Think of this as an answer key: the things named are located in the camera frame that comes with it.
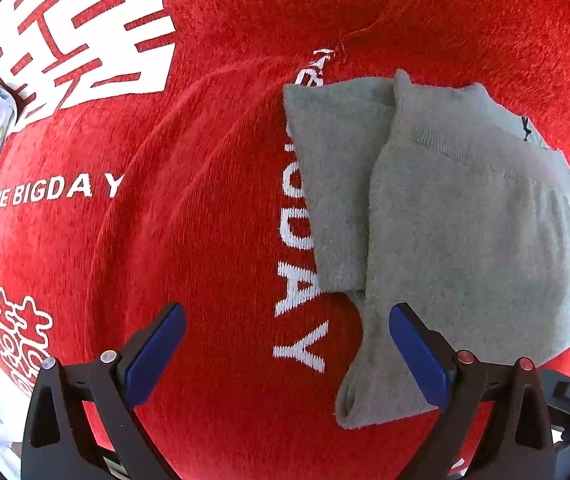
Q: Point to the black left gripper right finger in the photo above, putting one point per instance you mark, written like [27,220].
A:
[517,441]

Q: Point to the grey knit garment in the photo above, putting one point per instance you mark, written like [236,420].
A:
[440,198]

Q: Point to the red blanket with white print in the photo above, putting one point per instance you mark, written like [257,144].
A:
[147,167]

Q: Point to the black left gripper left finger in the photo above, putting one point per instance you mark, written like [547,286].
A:
[81,415]

